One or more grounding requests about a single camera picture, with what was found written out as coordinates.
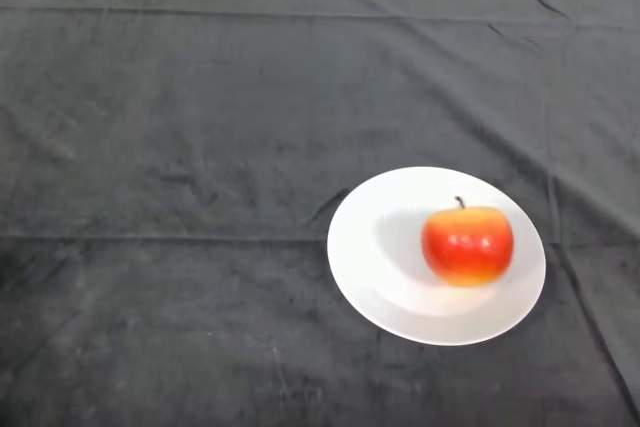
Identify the red and yellow apple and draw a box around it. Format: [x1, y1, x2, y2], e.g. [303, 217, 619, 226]
[420, 195, 515, 289]

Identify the round white plate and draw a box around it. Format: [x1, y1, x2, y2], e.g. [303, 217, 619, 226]
[326, 165, 547, 347]

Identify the black cloth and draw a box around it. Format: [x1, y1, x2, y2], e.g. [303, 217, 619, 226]
[0, 0, 640, 427]

